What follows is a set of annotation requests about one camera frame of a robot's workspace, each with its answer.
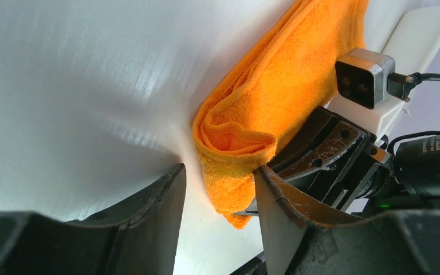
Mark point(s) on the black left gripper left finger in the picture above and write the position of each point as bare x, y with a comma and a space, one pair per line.
138, 235

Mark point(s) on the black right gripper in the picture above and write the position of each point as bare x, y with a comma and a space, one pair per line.
332, 160

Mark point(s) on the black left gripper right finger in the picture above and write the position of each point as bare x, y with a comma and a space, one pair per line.
302, 235

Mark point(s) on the orange towel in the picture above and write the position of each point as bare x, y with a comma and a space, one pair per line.
256, 110

